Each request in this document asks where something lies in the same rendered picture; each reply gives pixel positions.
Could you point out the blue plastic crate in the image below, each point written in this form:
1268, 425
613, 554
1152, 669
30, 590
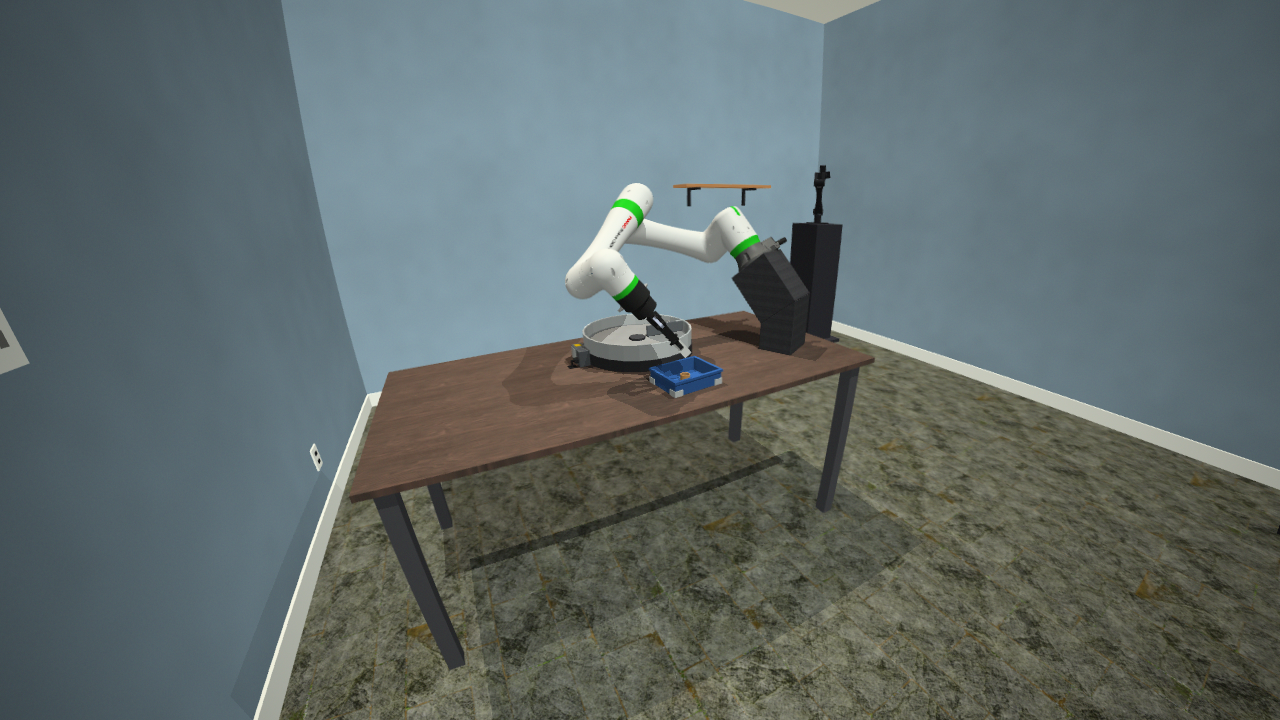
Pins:
702, 375

